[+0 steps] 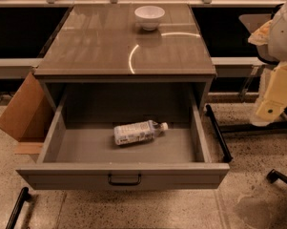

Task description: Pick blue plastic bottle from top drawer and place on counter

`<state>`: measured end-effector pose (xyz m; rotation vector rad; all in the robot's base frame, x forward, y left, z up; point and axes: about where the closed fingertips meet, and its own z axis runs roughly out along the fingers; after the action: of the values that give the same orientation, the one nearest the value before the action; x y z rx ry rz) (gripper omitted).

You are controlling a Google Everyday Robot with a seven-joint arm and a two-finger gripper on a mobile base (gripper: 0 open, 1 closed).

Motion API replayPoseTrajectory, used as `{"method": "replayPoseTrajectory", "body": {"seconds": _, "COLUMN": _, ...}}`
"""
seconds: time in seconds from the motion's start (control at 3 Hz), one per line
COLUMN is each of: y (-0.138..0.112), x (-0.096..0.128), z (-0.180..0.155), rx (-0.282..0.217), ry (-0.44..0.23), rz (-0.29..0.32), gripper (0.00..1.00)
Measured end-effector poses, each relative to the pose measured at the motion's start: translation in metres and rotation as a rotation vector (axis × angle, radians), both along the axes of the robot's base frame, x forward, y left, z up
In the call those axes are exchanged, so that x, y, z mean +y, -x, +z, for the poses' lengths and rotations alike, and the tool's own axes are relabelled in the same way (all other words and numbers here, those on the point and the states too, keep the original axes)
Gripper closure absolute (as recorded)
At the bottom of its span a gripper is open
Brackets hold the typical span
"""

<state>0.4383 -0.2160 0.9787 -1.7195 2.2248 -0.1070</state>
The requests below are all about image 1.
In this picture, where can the black base leg left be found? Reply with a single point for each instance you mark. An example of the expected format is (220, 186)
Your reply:
(22, 198)

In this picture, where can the grey open top drawer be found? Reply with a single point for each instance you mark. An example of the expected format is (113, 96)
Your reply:
(79, 151)

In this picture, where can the grey bench rail right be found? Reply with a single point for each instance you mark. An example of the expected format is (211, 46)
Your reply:
(236, 66)

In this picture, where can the black drawer handle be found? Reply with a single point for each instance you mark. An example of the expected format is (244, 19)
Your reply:
(124, 180)

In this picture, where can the plastic bottle with label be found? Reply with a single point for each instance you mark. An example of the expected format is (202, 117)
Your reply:
(138, 132)

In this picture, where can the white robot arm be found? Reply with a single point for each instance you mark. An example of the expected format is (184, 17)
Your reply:
(273, 34)

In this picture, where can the black base leg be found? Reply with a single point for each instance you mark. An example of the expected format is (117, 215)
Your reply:
(22, 198)
(227, 157)
(274, 175)

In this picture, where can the white ceramic bowl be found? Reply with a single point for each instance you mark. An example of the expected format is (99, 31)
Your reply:
(148, 17)

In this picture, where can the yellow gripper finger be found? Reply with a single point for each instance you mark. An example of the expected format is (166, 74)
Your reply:
(272, 96)

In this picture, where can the grey bench rail left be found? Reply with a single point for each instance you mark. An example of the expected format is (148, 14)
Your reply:
(17, 68)

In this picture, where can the black base leg far right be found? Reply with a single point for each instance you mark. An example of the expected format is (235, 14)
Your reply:
(274, 175)

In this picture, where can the grey bench rail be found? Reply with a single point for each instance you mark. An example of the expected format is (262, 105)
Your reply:
(236, 66)
(17, 68)

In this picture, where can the brown cardboard box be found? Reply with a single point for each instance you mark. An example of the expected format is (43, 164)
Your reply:
(27, 117)

